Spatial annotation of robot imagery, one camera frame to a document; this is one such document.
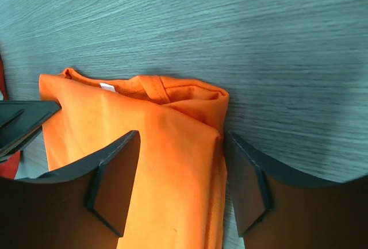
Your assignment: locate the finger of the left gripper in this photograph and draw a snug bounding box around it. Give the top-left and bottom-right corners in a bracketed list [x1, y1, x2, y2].
[1, 101, 61, 162]

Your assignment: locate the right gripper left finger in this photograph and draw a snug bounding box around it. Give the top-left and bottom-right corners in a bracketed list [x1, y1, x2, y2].
[1, 131, 140, 248]

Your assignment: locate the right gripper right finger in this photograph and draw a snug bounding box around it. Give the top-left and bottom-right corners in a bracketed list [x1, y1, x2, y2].
[224, 132, 367, 248]

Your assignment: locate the orange t-shirt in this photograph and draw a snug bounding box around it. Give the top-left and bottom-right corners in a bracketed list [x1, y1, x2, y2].
[39, 68, 229, 248]

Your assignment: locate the folded red t-shirt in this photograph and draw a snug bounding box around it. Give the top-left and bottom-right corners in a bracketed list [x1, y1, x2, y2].
[0, 59, 21, 179]

